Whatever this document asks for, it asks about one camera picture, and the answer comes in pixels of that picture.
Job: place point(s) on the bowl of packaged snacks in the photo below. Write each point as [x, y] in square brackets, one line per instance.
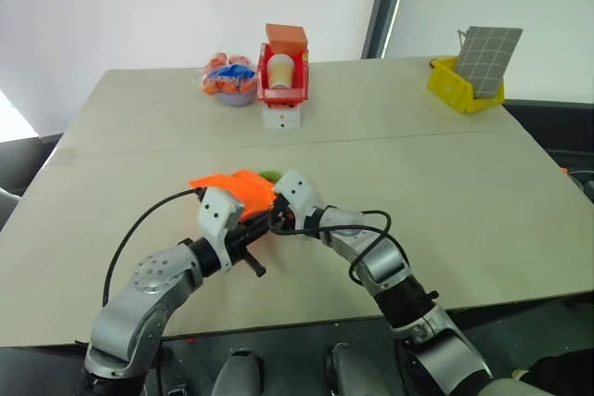
[229, 78]

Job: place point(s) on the white small block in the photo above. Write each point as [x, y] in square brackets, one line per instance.
[282, 118]

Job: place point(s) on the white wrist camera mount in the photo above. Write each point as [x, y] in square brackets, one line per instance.
[217, 213]
[299, 196]

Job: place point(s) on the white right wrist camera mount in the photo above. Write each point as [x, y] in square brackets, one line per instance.
[299, 196]

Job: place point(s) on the yellow storage bin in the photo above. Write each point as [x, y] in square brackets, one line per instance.
[448, 87]

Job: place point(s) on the red storage bin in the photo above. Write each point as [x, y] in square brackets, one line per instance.
[304, 83]

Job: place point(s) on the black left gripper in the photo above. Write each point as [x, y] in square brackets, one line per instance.
[239, 243]

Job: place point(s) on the orange pouch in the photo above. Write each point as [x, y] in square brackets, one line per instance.
[246, 192]

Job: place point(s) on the orange box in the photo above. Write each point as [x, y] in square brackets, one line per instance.
[287, 38]

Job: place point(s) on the white paper cup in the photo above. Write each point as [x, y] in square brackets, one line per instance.
[281, 70]

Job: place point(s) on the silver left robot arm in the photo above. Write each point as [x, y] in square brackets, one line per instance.
[139, 303]

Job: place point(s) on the dark window frame post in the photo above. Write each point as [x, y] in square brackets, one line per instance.
[383, 6]

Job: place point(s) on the grey checked cloth pouch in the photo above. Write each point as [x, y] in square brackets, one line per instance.
[487, 60]

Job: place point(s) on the dark rounded shape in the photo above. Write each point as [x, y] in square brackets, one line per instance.
[237, 373]

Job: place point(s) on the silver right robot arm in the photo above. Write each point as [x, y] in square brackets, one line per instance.
[394, 271]

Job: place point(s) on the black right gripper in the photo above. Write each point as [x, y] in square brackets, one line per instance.
[282, 219]

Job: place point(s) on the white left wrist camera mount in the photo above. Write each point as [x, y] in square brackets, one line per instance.
[217, 213]

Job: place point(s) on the small green item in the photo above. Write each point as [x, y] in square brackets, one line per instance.
[271, 175]

